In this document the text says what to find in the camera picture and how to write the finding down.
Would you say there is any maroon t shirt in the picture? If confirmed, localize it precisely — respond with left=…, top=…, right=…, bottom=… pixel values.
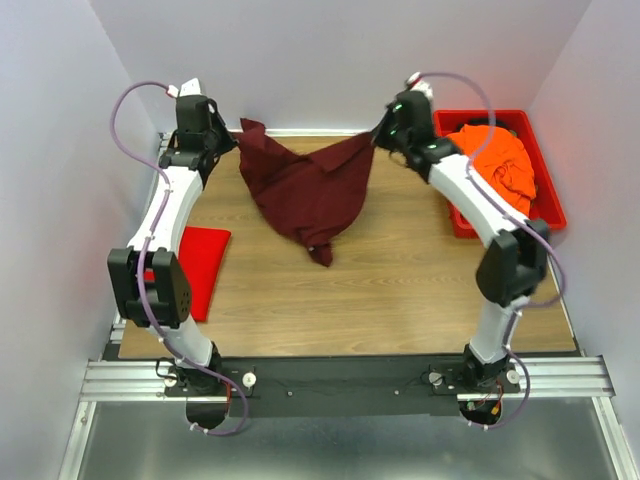
left=237, top=118, right=375, bottom=267

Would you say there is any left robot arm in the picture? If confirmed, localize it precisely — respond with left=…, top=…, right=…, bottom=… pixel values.
left=107, top=86, right=237, bottom=395

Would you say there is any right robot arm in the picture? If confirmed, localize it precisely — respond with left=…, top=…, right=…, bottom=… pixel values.
left=374, top=89, right=550, bottom=395

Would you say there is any orange t shirt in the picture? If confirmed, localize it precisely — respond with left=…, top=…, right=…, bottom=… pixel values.
left=447, top=124, right=537, bottom=215

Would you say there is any folded red t shirt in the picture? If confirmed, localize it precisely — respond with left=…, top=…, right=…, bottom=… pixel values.
left=144, top=225, right=232, bottom=322

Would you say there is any red plastic bin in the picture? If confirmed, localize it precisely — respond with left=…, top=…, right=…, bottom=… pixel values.
left=434, top=109, right=567, bottom=231

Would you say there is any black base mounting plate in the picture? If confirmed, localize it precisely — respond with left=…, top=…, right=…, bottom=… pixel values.
left=161, top=355, right=521, bottom=425

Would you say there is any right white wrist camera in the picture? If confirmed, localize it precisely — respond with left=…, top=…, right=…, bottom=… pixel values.
left=405, top=72, right=433, bottom=101

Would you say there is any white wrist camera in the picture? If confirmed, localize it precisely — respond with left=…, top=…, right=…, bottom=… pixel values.
left=405, top=72, right=433, bottom=101
left=166, top=78, right=205, bottom=99

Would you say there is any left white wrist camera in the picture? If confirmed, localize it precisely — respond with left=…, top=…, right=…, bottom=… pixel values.
left=166, top=78, right=205, bottom=99

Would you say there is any aluminium frame rail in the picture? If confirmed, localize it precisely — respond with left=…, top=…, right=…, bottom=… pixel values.
left=80, top=357, right=615, bottom=402

